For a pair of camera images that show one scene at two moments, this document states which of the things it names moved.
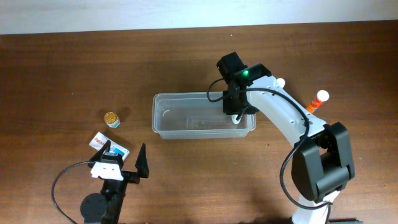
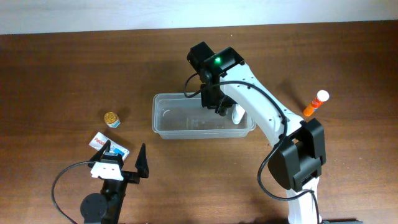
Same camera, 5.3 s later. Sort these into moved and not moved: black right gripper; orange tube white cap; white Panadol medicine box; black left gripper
Moved: black right gripper
Not moved: white Panadol medicine box; orange tube white cap; black left gripper
